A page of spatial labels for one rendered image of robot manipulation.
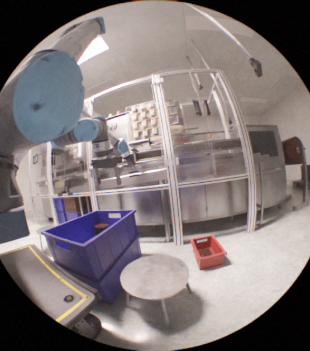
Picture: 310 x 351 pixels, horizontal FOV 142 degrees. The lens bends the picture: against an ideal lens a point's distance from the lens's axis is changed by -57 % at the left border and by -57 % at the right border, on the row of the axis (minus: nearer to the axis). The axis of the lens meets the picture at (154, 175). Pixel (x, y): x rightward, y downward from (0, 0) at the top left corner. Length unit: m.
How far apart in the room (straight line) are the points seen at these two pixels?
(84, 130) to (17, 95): 0.34
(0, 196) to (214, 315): 0.83
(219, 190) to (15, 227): 1.52
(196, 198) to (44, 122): 1.39
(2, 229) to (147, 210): 1.40
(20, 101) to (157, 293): 0.58
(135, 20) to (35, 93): 2.02
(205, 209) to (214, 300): 1.01
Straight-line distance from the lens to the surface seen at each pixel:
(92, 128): 0.48
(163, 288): 0.53
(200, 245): 1.14
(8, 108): 0.22
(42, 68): 0.20
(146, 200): 1.47
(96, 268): 0.64
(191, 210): 1.45
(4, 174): 0.33
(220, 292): 0.82
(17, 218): 0.30
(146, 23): 2.17
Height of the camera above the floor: 0.66
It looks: 1 degrees up
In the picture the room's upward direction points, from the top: 7 degrees counter-clockwise
